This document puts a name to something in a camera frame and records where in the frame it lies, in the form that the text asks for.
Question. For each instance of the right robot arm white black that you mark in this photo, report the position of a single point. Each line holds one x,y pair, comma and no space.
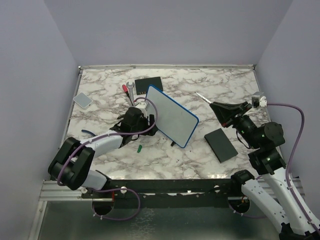
287,210

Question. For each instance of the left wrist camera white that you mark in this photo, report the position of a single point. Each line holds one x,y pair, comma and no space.
143,107

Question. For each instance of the blue framed whiteboard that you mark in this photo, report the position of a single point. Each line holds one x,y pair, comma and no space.
174,120

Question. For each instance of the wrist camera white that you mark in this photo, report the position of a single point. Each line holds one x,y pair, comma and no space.
143,107
259,100

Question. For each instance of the black handled pliers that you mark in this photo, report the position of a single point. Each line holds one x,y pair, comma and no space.
121,116

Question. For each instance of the small white square device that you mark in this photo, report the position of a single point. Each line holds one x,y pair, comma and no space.
82,100

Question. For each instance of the black network switch box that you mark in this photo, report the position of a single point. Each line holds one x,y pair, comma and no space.
142,85

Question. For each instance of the black rectangular block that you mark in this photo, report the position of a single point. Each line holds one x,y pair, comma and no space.
220,145

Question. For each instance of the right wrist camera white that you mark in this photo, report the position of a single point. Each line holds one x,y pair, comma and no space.
259,100

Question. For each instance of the silver wrench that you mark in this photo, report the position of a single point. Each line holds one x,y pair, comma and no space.
130,87

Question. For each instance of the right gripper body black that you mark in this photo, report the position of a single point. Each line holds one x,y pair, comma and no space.
246,108

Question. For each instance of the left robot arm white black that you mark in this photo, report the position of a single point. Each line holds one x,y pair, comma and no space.
71,166

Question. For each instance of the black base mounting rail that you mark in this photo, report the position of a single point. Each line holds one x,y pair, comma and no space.
167,194

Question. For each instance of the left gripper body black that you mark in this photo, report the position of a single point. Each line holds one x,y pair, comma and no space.
143,124

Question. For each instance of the white marker pen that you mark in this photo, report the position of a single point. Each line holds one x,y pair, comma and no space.
203,98

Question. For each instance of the green marker cap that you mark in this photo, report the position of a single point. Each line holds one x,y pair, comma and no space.
139,148

